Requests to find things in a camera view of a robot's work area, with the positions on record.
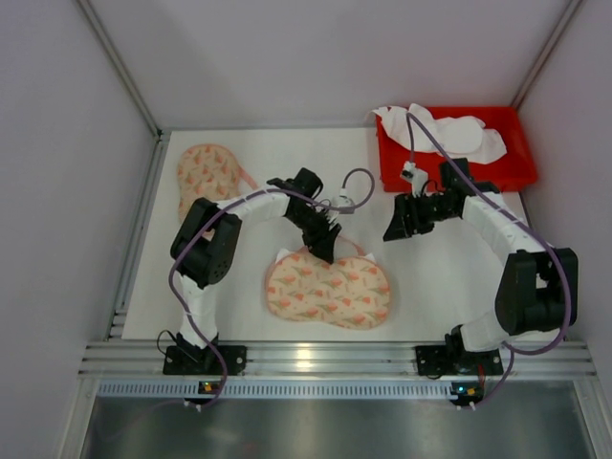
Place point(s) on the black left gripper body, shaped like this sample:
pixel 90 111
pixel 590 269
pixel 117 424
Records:
pixel 318 232

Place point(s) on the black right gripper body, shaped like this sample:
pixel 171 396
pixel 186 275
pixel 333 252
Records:
pixel 404 216

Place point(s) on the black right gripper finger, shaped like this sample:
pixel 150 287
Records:
pixel 396 228
pixel 421 229

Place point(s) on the floral mesh laundry bag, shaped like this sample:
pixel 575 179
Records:
pixel 352 293

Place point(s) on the white bra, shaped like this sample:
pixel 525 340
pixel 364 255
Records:
pixel 284 253

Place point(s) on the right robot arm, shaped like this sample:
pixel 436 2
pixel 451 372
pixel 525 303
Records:
pixel 538 289

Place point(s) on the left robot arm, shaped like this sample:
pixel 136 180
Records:
pixel 204 247

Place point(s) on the white bras pile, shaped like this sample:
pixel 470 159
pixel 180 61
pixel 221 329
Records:
pixel 463 137

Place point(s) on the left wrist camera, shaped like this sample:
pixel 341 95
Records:
pixel 342 205

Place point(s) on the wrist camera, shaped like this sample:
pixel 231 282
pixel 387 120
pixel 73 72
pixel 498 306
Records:
pixel 416 177
pixel 342 205

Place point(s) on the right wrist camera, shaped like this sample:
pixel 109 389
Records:
pixel 416 177

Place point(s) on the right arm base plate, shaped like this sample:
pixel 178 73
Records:
pixel 436 361

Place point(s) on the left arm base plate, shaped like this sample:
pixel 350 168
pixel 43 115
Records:
pixel 183 361

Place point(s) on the aluminium front rail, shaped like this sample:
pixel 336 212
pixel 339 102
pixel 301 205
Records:
pixel 121 358

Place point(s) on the slotted cable duct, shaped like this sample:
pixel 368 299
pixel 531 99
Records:
pixel 286 390

